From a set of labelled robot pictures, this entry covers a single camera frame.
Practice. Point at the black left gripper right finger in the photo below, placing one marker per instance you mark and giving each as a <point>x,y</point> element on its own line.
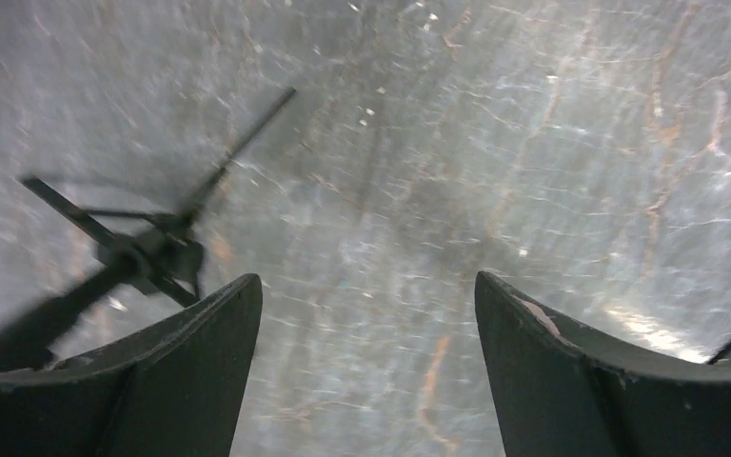
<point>563,388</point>

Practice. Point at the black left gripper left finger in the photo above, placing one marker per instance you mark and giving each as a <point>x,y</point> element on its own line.
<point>174,388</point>

